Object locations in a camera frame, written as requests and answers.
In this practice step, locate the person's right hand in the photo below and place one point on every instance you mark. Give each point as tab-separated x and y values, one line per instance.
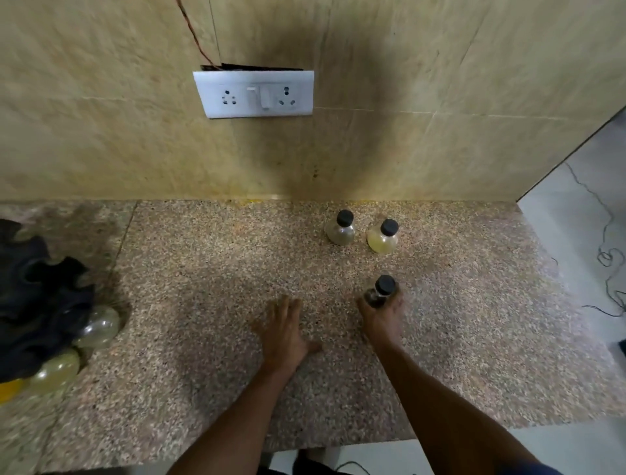
384	325

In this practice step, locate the person's left hand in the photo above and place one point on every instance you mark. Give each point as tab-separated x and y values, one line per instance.
283	342

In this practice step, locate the person's left little finger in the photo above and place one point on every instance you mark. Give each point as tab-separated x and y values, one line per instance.
259	329

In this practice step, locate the person's right thumb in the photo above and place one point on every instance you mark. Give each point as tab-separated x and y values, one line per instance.
364	309

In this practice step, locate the person's left thumb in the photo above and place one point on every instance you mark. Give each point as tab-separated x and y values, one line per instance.
311	348

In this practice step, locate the dark bottle with black cap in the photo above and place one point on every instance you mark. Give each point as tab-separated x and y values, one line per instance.
379	291

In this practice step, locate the person's left forearm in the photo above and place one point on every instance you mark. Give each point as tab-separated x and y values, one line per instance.
239	421

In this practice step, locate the person's right forearm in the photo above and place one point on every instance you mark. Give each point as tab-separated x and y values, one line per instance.
440	416

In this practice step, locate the pale yellow bottle black cap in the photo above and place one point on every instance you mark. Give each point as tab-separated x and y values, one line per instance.
383	239

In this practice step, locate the clear grey bottle black cap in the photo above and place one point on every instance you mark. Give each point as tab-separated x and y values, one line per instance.
341	230

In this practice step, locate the clear round bottle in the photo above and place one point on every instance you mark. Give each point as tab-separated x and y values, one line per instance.
100	327

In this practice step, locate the pale green round bottle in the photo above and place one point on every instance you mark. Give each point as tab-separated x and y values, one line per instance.
56	373

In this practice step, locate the black moulded bottle holder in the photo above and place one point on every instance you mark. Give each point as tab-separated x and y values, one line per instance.
39	303

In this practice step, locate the dark blue sleeve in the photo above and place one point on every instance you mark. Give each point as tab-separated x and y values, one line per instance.
530	468

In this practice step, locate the bright yellow round bottle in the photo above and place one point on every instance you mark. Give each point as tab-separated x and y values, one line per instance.
10	390

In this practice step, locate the white wall socket plate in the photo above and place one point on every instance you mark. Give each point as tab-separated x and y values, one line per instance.
254	94

